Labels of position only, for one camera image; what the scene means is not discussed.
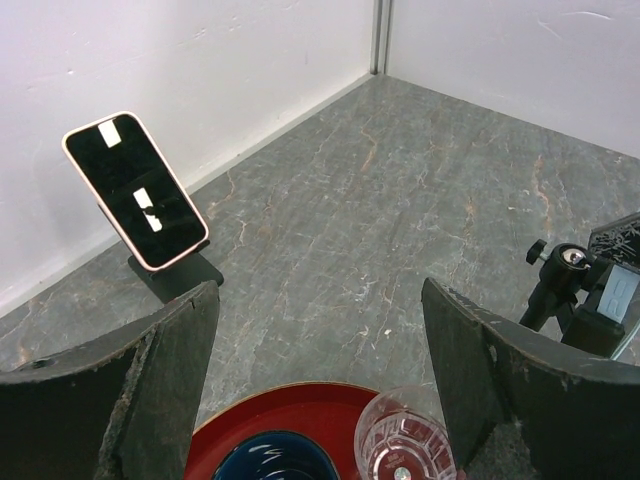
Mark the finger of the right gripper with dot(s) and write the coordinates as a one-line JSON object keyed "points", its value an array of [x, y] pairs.
{"points": [[616, 243]]}

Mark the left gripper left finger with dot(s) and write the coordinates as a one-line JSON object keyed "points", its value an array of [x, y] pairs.
{"points": [[121, 406]]}

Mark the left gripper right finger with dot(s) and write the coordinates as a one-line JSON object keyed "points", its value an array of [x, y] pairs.
{"points": [[518, 405]]}

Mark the black round-base phone holder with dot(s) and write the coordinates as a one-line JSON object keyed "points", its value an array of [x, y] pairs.
{"points": [[569, 289]]}

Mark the black folding phone stand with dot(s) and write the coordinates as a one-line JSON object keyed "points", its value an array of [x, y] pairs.
{"points": [[176, 280]]}

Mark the phone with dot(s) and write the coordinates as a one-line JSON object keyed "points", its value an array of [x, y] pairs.
{"points": [[618, 293], [136, 189]]}

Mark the dark blue mug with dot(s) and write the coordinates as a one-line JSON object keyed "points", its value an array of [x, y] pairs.
{"points": [[277, 454]]}

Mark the clear plastic cup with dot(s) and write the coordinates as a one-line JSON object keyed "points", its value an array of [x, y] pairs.
{"points": [[400, 435]]}

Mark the red round tray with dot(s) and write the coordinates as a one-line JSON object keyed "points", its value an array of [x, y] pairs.
{"points": [[325, 412]]}

